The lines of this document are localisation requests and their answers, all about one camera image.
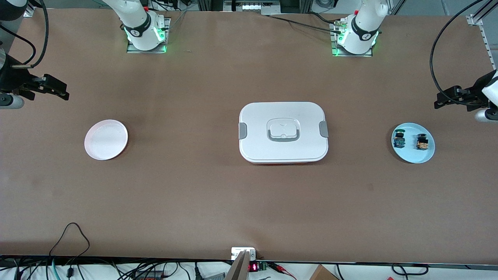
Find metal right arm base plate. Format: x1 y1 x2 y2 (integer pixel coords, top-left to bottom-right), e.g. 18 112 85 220
126 17 171 54

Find black right arm gripper cable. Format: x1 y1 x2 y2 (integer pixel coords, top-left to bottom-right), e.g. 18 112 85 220
11 0 49 70

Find brown cardboard box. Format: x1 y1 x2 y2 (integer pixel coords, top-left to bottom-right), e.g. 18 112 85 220
309 264 340 280

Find aluminium rail with holes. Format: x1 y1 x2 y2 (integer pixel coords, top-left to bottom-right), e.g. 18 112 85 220
466 0 498 78

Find black cable to arm base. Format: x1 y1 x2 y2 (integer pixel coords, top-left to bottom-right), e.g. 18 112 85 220
267 12 343 33

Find aluminium profile beam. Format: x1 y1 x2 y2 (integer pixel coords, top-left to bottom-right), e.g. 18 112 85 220
225 251 251 280

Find black left arm gripper cable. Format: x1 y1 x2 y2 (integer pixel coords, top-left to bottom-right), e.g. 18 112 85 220
430 0 487 105

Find silver metal bracket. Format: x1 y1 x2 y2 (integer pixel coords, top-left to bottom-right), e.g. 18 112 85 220
223 0 281 15

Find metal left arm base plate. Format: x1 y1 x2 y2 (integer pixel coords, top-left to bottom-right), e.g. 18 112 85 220
331 21 373 58

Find pink round plate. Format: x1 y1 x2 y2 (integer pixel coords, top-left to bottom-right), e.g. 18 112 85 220
84 119 128 161

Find red wire pair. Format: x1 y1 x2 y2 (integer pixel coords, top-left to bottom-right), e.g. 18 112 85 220
270 262 297 280

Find black arm gripper cable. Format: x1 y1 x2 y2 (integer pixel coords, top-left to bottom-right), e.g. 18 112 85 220
11 0 49 70
430 0 487 105

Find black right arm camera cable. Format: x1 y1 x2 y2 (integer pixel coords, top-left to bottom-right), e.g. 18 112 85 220
0 24 37 66

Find light blue round plate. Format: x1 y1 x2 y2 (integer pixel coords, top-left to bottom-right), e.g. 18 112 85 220
391 122 435 164

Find white lunch box grey clips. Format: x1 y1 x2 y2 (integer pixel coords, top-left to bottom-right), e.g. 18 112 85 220
238 102 329 165

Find thin black looped cable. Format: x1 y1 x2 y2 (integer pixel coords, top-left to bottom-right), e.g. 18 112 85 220
49 222 91 269

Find blue and black switch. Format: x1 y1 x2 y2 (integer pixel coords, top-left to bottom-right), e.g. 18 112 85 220
392 130 407 150

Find black floor cable loop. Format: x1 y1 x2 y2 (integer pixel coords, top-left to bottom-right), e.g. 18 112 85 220
391 264 429 276

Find white metal bracket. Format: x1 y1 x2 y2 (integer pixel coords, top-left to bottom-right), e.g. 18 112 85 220
231 247 256 260

